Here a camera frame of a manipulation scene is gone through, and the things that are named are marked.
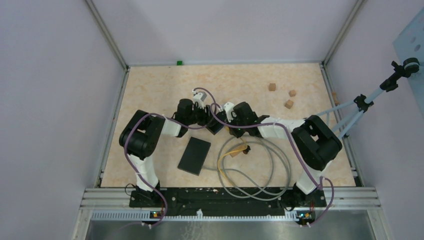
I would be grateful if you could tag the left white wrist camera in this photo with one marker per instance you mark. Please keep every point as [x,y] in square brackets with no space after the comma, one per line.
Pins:
[199,97]

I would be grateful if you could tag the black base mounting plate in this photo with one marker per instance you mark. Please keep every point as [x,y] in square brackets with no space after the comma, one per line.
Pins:
[220,202]

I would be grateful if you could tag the black blue switch box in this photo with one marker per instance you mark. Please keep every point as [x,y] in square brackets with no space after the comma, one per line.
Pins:
[214,127]

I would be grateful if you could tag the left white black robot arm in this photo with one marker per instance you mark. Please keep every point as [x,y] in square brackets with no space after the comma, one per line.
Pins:
[140,138]

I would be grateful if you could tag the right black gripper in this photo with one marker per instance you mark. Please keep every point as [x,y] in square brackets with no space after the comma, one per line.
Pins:
[236,134]

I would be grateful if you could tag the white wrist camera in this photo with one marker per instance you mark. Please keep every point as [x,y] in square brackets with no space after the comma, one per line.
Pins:
[199,97]
[228,108]

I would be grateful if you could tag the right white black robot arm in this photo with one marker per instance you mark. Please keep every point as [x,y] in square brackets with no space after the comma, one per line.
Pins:
[313,142]

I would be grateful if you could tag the wooden cube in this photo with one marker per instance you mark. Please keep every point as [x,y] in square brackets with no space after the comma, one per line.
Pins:
[289,104]
[272,87]
[292,93]

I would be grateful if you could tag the wooden cylinder block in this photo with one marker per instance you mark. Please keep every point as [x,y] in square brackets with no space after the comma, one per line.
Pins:
[235,152]

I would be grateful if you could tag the wooden cube middle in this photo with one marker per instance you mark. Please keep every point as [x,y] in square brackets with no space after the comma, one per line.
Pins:
[292,93]

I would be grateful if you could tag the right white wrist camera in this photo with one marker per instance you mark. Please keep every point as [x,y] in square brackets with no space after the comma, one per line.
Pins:
[228,108]

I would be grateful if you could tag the light blue tripod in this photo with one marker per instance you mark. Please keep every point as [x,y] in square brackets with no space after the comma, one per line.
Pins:
[410,67]

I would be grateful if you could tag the light blue perforated panel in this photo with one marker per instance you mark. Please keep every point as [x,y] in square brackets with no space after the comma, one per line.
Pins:
[410,44]

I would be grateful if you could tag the wooden cube near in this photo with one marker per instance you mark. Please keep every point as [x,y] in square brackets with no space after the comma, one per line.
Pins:
[289,104]

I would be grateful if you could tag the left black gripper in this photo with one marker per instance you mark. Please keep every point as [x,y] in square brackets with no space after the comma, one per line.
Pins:
[207,119]

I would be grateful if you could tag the black network switch box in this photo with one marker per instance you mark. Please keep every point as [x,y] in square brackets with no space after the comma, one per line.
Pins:
[194,156]

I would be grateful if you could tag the wooden cube far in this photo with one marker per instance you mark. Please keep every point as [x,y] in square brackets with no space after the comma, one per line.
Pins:
[272,87]

